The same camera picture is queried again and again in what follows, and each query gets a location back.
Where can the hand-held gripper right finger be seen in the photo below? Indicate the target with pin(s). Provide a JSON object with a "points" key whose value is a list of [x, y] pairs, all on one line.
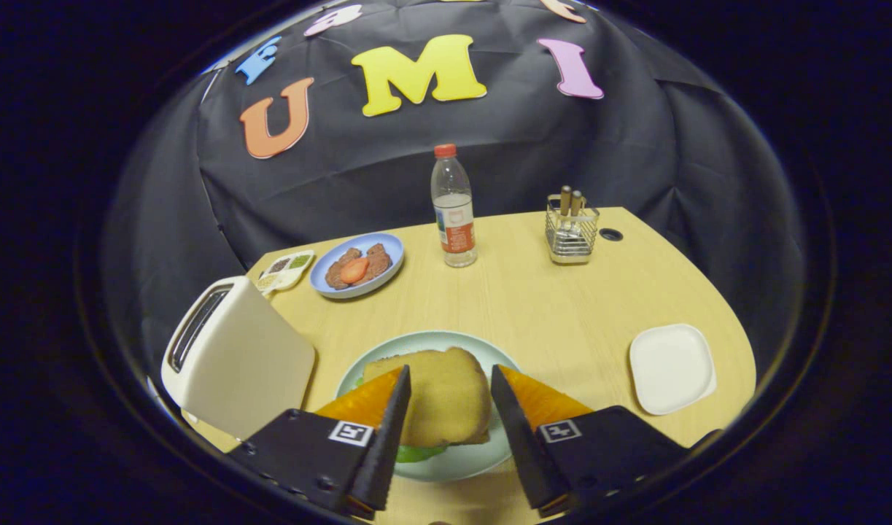
{"points": [[522, 445]]}

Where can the white divided condiment tray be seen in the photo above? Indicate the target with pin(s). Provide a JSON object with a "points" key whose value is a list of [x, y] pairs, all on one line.
{"points": [[285, 268]]}

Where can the brown meat patty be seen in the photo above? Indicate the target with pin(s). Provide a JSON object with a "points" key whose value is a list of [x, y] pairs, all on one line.
{"points": [[338, 273], [380, 261]]}

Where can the green lettuce leaf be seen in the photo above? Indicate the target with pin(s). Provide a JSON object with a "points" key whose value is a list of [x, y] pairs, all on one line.
{"points": [[416, 453]]}

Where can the white square plate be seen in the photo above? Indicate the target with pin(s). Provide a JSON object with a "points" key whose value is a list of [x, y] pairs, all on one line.
{"points": [[672, 368]]}

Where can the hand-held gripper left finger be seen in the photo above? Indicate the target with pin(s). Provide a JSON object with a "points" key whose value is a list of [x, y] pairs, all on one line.
{"points": [[384, 445]]}

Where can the black backdrop cloth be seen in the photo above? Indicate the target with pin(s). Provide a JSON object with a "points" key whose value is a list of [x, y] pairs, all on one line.
{"points": [[672, 182]]}

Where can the brown toasted bread slice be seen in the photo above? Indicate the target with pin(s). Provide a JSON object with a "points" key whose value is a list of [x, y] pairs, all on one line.
{"points": [[446, 397]]}

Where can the cream white toaster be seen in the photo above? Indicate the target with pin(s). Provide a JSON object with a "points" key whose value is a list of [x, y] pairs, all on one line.
{"points": [[249, 364]]}

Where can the clear red-capped water bottle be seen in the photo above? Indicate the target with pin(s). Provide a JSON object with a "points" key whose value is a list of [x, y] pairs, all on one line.
{"points": [[454, 219]]}

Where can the blue round plate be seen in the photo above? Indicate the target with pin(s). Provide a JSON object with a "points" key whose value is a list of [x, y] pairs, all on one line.
{"points": [[387, 248]]}

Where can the pale green round plate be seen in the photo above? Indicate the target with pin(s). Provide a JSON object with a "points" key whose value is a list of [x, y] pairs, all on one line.
{"points": [[460, 465]]}

